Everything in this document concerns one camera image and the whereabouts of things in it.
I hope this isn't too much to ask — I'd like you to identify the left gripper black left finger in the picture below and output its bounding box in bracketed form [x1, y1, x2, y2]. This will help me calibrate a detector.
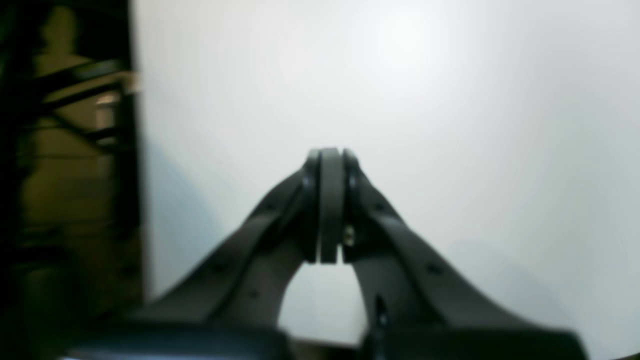
[65, 149, 325, 360]

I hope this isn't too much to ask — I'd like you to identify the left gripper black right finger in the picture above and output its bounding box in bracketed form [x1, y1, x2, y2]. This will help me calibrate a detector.
[330, 149, 586, 360]

